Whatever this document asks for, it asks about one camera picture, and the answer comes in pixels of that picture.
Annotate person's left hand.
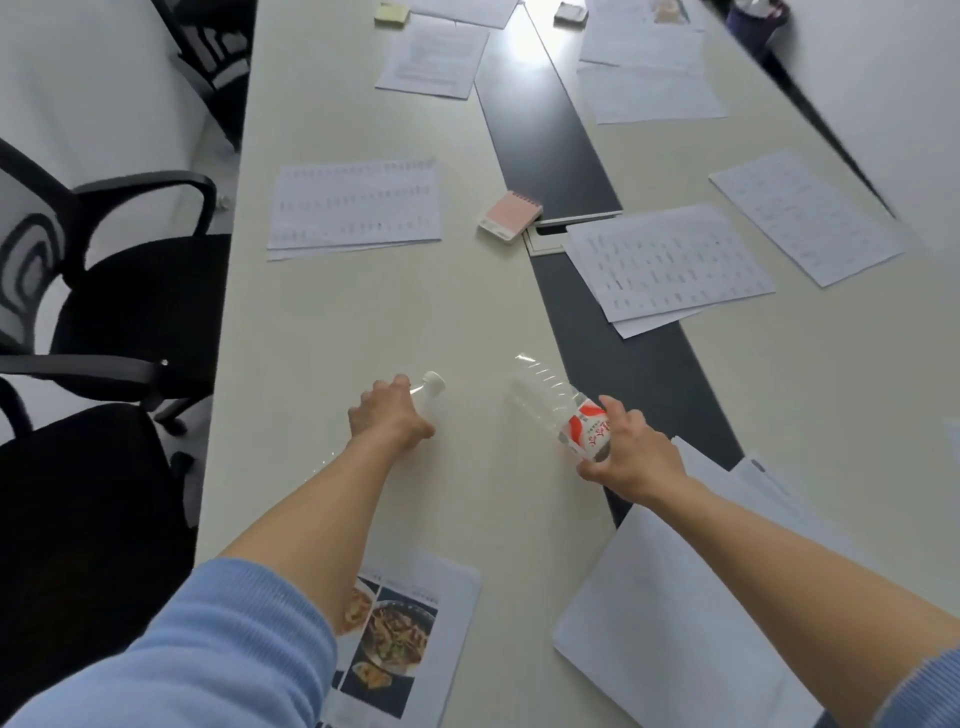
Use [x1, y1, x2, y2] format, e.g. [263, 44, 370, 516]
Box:
[347, 375, 437, 455]

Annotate person's right hand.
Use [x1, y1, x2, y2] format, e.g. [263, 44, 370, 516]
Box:
[576, 395, 690, 507]

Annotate clear bottle with white cap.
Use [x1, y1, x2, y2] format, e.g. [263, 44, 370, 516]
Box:
[307, 369, 450, 481]

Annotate clear bottle with red label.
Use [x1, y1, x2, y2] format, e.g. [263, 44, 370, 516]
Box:
[510, 352, 613, 463]

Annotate person's right forearm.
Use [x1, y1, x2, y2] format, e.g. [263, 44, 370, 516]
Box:
[637, 474, 960, 725]

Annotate person's left forearm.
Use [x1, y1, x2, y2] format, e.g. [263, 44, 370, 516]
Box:
[217, 436, 410, 639]

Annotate white paper sheets stack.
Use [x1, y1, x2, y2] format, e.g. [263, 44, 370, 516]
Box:
[671, 435, 886, 579]

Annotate large blank white paper sheet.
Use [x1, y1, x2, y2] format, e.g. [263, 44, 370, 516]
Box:
[552, 504, 826, 728]

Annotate paper sheet with food photos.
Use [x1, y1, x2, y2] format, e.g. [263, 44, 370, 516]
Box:
[318, 547, 483, 728]

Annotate printed table paper sheets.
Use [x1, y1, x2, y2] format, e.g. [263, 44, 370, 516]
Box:
[562, 204, 777, 340]
[266, 157, 444, 262]

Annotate pink spiral notepad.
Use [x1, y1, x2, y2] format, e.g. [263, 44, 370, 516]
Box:
[477, 190, 544, 243]

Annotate black mesh office chair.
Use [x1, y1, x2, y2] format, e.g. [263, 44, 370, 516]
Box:
[0, 137, 234, 438]
[150, 0, 258, 153]

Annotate light blue left sleeve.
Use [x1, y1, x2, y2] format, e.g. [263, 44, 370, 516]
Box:
[0, 557, 339, 728]

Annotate light blue sleeve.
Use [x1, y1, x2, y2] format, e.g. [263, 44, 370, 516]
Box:
[870, 648, 960, 728]
[0, 557, 339, 728]

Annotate printed table paper sheet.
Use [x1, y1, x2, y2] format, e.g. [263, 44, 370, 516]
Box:
[708, 150, 906, 289]

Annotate printed text paper sheet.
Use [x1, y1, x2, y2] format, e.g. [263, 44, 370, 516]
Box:
[375, 20, 491, 101]

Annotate light blue right sleeve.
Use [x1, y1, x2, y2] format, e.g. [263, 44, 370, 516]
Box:
[870, 648, 960, 728]

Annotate paper sheet with picture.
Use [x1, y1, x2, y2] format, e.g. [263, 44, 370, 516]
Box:
[585, 0, 710, 33]

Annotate dark pen holder cup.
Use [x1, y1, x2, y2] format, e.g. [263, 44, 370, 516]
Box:
[726, 0, 792, 61]

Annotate table cable box lid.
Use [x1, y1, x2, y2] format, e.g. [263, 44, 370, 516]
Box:
[522, 212, 624, 259]

